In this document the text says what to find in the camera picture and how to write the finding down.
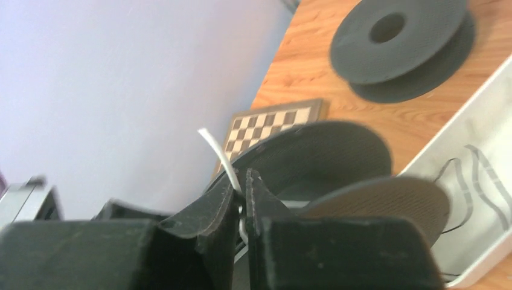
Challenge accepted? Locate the white oblong tray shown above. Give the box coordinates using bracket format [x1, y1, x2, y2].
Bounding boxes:
[403, 59, 511, 289]

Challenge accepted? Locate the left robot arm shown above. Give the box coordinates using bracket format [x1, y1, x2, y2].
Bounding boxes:
[1, 177, 170, 228]

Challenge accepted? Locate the wooden chessboard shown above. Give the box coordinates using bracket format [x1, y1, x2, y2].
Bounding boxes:
[222, 98, 328, 162]

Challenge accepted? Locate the black spool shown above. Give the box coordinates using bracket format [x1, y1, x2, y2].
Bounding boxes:
[232, 121, 451, 245]
[330, 0, 476, 103]

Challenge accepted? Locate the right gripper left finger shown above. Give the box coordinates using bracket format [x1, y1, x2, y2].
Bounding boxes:
[1, 183, 238, 289]

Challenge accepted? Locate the white thin cable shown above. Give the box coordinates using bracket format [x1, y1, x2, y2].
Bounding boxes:
[197, 127, 249, 245]

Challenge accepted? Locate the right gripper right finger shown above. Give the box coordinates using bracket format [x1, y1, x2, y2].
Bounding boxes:
[245, 169, 444, 289]

